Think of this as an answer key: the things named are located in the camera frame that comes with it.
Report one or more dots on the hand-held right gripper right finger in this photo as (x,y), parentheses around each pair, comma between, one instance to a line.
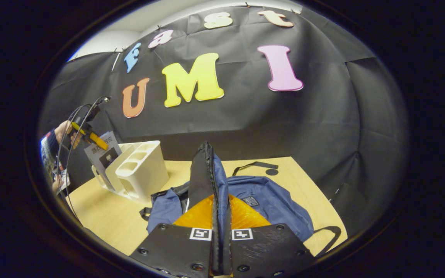
(269,251)

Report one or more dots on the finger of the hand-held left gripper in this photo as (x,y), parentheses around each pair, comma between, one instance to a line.
(93,139)

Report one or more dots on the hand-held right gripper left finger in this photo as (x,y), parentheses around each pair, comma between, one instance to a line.
(172,251)

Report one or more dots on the grey book with black print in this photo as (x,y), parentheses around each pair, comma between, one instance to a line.
(104,158)

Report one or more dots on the blue schoolbag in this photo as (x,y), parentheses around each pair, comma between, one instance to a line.
(272,200)

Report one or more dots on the white plastic bookshelf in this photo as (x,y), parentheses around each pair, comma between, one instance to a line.
(145,177)

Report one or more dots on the small black disc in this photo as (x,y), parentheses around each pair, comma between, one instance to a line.
(272,172)

